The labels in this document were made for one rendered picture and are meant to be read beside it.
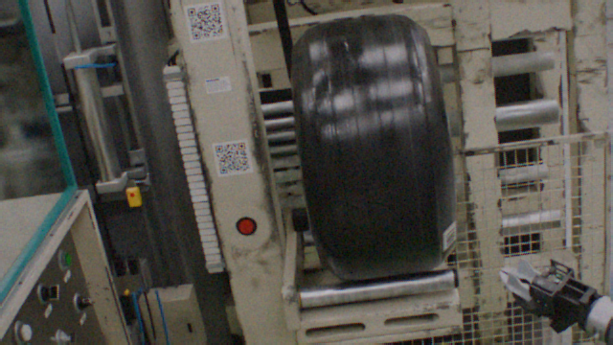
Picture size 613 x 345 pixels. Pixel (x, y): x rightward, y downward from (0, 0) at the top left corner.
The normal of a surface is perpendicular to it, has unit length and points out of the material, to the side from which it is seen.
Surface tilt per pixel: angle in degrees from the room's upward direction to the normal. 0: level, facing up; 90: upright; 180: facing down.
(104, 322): 90
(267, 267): 90
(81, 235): 90
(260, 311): 90
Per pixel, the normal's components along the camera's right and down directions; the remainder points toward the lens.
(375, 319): -0.02, 0.39
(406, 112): -0.10, -0.15
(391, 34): -0.15, -0.74
